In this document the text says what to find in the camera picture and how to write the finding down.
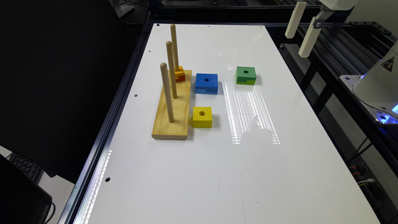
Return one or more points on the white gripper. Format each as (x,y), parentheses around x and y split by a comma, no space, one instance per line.
(316,24)

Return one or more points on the orange and yellow block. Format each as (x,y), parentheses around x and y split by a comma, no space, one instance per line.
(180,74)

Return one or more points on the black keyboard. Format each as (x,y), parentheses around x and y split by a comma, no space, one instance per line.
(27,167)

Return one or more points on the wooden peg base board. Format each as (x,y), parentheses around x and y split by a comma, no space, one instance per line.
(178,130)

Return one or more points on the green wooden block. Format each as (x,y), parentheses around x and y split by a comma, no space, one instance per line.
(245,75)

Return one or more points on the black monitor corner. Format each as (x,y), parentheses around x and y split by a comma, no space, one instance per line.
(22,200)

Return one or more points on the wooden peg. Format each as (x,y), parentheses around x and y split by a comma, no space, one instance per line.
(173,33)
(170,58)
(167,93)

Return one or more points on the middle wooden peg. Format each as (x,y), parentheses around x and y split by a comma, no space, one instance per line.
(170,58)

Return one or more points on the yellow wooden block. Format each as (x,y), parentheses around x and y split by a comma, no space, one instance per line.
(202,117)

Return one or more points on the black aluminium frame rails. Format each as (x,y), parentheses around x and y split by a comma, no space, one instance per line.
(344,49)

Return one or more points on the blue wooden block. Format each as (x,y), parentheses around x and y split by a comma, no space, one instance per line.
(206,83)

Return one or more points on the rear wooden peg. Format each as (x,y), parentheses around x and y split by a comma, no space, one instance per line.
(173,33)

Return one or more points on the front wooden peg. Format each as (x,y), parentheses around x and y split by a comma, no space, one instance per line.
(167,93)

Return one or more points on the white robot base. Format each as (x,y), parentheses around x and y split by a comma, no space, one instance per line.
(377,89)

